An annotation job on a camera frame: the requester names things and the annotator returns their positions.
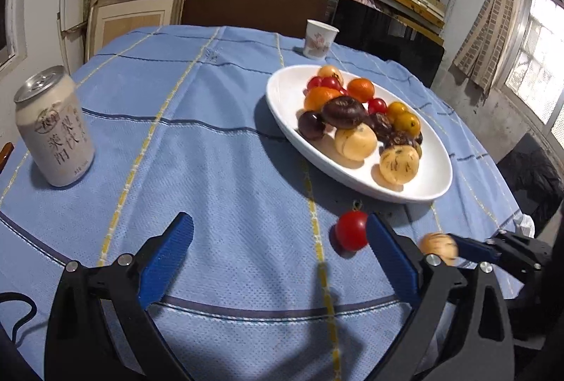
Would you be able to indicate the dark purple round fruit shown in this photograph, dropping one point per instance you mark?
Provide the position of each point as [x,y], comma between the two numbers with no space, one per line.
[312,124]

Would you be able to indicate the dark water chestnut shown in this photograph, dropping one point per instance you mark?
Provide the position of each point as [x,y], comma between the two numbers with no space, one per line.
[398,139]
[343,111]
[381,124]

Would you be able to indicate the black chair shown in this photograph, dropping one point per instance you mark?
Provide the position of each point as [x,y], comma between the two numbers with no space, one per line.
[533,180]

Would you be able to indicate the orange tomato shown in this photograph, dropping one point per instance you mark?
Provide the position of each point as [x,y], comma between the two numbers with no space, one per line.
[406,123]

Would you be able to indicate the white oval plate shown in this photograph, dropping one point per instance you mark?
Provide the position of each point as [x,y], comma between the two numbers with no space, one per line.
[286,92]

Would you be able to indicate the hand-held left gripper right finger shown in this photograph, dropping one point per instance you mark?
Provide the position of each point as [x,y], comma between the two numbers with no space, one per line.
[392,262]

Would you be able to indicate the striped pepino melon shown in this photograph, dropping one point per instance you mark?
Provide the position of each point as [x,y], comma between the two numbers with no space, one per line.
[435,248]
[399,164]

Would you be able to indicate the beige checked curtain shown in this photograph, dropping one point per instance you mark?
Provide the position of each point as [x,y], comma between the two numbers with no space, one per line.
[493,19]

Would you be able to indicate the yellow-orange tomato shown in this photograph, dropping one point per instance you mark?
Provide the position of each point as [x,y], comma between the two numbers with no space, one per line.
[396,108]

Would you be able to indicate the pink cloth bundle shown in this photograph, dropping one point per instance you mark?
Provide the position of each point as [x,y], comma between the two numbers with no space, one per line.
[365,1]

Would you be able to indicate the white paper cup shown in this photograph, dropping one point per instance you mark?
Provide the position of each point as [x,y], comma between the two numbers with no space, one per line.
[319,39]

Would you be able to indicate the black panel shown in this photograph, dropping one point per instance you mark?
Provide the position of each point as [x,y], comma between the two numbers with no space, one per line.
[387,37]

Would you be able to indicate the aluminium framed window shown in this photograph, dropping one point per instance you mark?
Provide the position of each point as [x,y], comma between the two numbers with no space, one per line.
[13,33]

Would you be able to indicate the blue checked tablecloth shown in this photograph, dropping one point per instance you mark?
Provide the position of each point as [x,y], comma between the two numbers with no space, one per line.
[198,169]

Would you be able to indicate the wooden picture frame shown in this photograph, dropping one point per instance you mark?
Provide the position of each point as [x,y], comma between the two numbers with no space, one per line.
[132,19]

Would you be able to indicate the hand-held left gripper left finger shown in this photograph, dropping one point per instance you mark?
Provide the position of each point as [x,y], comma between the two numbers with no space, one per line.
[167,260]

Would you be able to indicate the pale orange smooth fruit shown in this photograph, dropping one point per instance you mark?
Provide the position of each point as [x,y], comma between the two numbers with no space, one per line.
[330,72]

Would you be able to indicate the barred bright window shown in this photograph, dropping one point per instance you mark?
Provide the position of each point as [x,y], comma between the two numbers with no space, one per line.
[533,59]

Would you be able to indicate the crumpled white tissue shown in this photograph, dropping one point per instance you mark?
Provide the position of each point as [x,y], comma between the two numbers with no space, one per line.
[525,224]

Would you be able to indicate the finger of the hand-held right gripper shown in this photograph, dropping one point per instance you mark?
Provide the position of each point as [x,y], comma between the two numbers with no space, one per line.
[520,243]
[471,248]

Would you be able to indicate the cream beverage can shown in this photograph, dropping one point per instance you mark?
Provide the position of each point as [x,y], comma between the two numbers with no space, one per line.
[55,134]

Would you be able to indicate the wooden chair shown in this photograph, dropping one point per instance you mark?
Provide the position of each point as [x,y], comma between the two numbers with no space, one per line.
[5,154]

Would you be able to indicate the pale yellow smooth fruit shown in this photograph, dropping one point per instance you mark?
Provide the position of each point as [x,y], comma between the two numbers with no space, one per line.
[355,143]

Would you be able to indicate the brown board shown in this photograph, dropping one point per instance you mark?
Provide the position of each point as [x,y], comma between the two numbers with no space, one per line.
[251,6]

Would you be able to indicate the orange tangerine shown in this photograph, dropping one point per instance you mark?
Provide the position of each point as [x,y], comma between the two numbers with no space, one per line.
[361,89]
[317,99]

